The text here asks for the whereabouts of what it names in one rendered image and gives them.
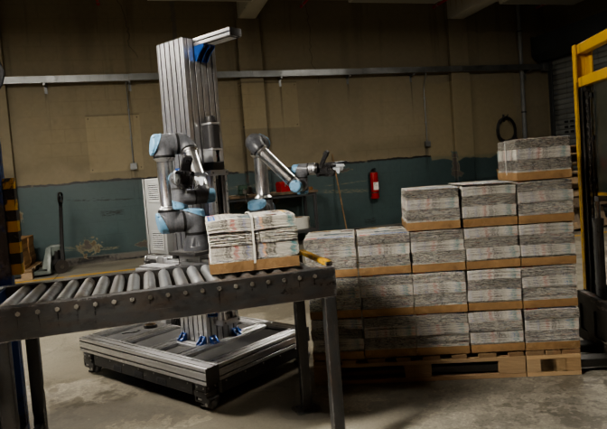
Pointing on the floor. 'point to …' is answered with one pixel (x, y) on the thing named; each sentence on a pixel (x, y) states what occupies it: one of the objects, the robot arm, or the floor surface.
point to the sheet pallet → (29, 258)
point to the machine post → (12, 284)
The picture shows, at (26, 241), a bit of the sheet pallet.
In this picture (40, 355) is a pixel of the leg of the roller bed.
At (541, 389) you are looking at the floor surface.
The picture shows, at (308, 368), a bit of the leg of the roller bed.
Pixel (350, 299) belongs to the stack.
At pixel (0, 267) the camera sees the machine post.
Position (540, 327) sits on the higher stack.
